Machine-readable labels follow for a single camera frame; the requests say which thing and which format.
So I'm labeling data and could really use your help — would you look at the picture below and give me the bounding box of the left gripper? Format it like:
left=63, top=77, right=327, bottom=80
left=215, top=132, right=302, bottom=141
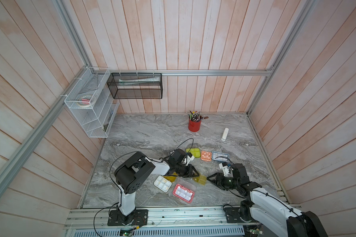
left=174, top=163, right=200, bottom=178

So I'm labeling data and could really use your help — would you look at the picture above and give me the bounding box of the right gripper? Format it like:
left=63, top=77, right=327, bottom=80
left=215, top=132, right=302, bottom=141
left=207, top=172, right=239, bottom=190

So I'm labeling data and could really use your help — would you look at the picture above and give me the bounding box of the small yellow pillbox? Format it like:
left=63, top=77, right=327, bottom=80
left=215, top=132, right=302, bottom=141
left=192, top=175, right=207, bottom=186

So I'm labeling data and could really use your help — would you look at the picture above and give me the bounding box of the orange pillbox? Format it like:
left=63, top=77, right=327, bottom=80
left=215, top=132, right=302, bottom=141
left=200, top=151, right=212, bottom=162

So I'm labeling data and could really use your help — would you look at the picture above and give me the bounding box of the red pillbox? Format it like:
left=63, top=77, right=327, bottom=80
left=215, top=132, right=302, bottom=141
left=173, top=184, right=195, bottom=203

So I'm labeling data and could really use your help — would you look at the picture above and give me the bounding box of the green lid white pillbox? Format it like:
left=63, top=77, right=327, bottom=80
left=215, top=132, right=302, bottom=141
left=186, top=148, right=201, bottom=158

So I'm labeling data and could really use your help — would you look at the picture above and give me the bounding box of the blue pillbox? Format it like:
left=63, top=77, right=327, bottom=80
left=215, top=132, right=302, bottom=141
left=212, top=151, right=229, bottom=162

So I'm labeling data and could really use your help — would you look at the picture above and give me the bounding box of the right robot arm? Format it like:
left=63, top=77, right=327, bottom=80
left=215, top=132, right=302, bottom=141
left=207, top=164, right=328, bottom=237

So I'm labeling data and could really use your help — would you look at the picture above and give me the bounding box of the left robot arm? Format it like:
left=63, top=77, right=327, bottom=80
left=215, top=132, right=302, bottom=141
left=114, top=149, right=200, bottom=217

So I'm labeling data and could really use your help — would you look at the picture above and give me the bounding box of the yellow lid white pillbox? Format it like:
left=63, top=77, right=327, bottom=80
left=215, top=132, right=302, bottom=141
left=153, top=175, right=173, bottom=193

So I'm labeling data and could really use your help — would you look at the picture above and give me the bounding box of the red pen cup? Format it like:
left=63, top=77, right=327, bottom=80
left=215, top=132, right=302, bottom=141
left=188, top=120, right=201, bottom=132

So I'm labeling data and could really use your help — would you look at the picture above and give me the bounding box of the white rectangular device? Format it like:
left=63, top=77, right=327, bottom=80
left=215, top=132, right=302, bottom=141
left=221, top=128, right=229, bottom=141

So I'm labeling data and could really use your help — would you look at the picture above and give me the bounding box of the black mesh basket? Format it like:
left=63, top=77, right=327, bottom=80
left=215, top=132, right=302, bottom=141
left=107, top=72, right=163, bottom=99

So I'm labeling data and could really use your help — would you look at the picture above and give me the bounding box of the tape roll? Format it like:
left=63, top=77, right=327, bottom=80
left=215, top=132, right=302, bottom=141
left=77, top=94, right=96, bottom=108

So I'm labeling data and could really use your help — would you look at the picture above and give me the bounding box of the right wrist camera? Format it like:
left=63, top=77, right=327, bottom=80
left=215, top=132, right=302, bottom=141
left=219, top=162, right=231, bottom=177

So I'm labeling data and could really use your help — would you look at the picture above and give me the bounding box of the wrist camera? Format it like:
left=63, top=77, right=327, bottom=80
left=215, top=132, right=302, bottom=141
left=184, top=153, right=195, bottom=166
left=219, top=162, right=231, bottom=177

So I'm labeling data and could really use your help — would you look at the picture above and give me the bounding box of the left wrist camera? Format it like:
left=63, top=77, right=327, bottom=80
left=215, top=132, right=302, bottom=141
left=184, top=153, right=195, bottom=166

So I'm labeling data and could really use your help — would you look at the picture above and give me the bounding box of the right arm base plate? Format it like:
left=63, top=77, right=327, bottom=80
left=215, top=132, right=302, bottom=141
left=222, top=205, right=261, bottom=225

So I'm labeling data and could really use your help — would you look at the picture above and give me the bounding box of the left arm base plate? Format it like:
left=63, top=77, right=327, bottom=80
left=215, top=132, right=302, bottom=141
left=107, top=209, right=148, bottom=227

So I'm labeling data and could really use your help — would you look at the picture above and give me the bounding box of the white wire shelf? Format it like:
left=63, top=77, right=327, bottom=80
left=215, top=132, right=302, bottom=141
left=64, top=67, right=119, bottom=138

